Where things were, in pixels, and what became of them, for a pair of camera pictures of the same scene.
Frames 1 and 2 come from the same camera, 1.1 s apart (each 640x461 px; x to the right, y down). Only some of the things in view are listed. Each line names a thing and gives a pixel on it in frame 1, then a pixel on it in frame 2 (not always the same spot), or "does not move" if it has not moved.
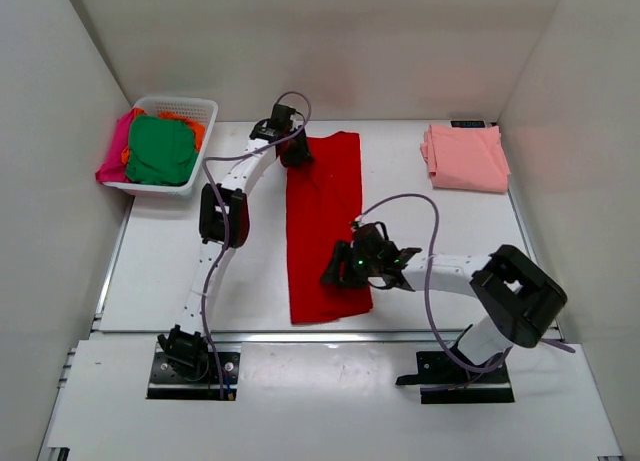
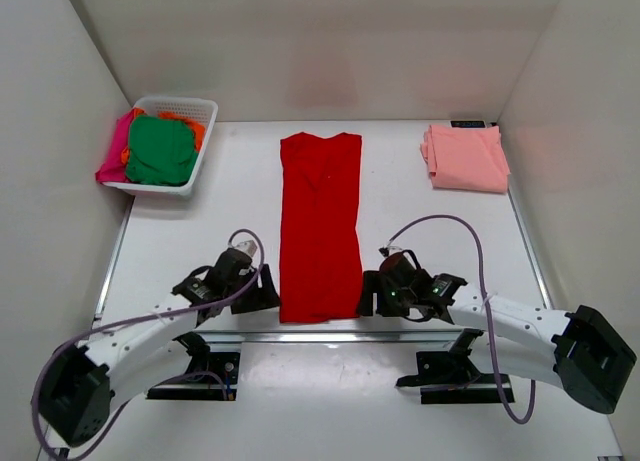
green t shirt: [161, 152] does not move
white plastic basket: [203, 109] does not move
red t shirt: [324, 203] does not move
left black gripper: [301, 155] -> [263, 296]
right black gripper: [342, 255] -> [374, 282]
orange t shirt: [196, 129] does not move
